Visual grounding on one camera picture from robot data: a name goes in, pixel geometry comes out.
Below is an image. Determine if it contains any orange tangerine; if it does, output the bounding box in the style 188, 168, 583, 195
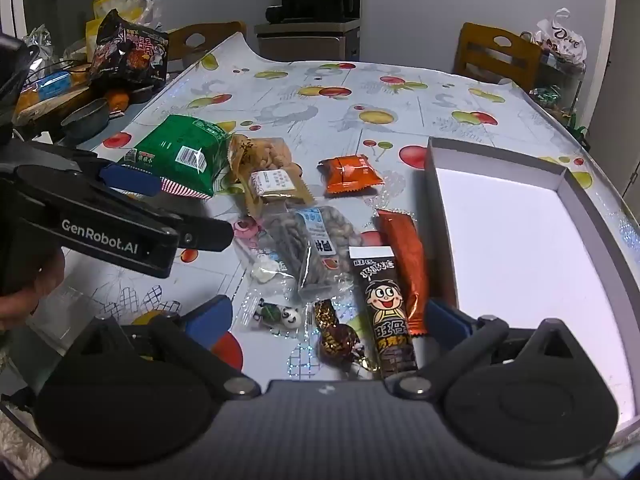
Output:
107, 89, 132, 116

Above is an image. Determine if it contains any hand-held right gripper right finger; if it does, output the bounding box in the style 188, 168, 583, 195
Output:
384, 299, 581, 401

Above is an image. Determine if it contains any green candy bag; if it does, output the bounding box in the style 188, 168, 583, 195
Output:
530, 87, 563, 107

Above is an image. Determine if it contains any grey bowl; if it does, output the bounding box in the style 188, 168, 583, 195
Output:
61, 99, 111, 141

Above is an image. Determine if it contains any person's left hand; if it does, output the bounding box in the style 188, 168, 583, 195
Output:
0, 249, 67, 333

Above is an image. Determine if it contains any pink candy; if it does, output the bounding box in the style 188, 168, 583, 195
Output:
232, 216, 261, 240

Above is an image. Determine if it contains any yellow snack bag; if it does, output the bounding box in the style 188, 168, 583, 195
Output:
92, 0, 138, 23

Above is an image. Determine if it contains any green snack bag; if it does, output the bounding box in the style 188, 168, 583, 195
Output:
119, 114, 233, 202

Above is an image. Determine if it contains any bread packet with blue label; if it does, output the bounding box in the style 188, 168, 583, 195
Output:
15, 71, 93, 121

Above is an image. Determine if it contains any gold packet with white label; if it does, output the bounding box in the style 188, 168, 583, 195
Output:
239, 167, 315, 221

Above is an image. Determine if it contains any white plastic bag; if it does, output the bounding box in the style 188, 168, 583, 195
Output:
535, 7, 588, 66

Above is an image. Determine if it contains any small white candy packet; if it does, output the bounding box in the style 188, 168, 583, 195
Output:
247, 252, 288, 286

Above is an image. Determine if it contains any small orange snack packet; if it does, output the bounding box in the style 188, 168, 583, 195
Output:
318, 154, 383, 197

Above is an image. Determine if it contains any long orange snack stick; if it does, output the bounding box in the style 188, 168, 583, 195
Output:
375, 209, 431, 337

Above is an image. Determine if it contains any panda figurine packet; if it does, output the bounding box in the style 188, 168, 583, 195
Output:
240, 290, 303, 333

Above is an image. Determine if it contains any fruit print tablecloth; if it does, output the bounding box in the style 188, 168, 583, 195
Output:
0, 32, 640, 461

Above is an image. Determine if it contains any peanut packet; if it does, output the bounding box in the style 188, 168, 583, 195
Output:
227, 132, 303, 196

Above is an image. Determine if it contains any gold brown chocolate candy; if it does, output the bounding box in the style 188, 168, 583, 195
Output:
312, 299, 381, 373

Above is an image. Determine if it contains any silver foil bag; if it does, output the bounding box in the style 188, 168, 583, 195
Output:
22, 25, 53, 61

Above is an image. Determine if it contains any grey cabinet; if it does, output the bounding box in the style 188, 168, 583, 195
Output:
254, 19, 362, 63

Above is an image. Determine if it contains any clear sunflower seed packet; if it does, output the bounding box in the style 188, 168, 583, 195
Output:
260, 204, 363, 301

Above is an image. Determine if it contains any metal storage rack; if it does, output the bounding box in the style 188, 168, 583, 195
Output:
520, 30, 588, 126

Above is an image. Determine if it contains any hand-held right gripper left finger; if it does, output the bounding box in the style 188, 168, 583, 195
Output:
75, 295, 262, 399

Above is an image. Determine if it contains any white cardboard box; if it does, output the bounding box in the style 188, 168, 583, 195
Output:
424, 136, 640, 441

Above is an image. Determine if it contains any black cartoon chocolate bar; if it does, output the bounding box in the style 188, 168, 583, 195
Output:
348, 246, 418, 380

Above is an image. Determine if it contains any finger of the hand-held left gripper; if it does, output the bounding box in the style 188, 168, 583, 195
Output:
30, 141, 162, 197
167, 215, 236, 255

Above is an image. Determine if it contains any black noodle packet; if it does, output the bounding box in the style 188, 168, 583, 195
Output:
89, 9, 170, 92

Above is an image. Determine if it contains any wooden chair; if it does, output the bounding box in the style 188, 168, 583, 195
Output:
167, 21, 248, 73
454, 22, 543, 92

